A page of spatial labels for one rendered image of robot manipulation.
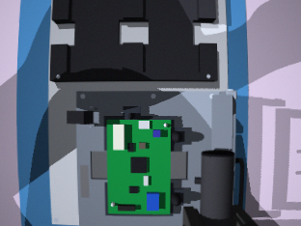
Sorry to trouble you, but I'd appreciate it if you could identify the green circuit board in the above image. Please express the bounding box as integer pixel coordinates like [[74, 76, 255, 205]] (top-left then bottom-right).
[[107, 120, 171, 214]]

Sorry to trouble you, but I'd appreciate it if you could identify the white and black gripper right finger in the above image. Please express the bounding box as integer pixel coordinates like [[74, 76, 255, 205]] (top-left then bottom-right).
[[232, 205, 259, 226]]

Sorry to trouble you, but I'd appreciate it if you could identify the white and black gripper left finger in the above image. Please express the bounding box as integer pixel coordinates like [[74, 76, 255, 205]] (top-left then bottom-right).
[[182, 207, 205, 226]]

